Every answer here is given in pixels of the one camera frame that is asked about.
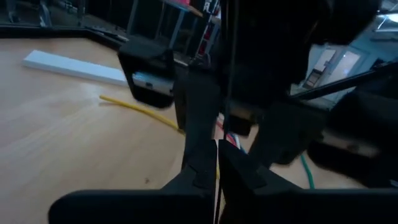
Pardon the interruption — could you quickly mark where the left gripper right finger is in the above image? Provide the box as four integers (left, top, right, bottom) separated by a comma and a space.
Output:
218, 139, 398, 224

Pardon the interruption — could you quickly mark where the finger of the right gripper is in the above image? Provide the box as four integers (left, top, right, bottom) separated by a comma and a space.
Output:
117, 40, 223, 170
248, 89, 398, 189

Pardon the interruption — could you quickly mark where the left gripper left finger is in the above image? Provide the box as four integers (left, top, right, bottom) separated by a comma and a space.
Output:
48, 139, 218, 224

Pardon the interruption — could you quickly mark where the green cable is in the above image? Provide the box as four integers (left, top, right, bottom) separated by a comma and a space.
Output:
299, 153, 316, 190

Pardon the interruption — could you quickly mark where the yellow cable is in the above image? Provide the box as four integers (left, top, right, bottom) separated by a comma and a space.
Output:
98, 94, 187, 137

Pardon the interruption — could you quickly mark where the wooden table with grey legs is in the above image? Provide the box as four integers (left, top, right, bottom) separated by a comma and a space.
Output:
126, 0, 205, 52

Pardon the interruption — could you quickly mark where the flat white raceway cover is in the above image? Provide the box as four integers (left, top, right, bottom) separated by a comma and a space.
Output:
21, 49, 129, 88

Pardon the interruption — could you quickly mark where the black table frame rail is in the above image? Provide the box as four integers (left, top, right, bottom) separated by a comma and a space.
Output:
0, 24, 131, 52

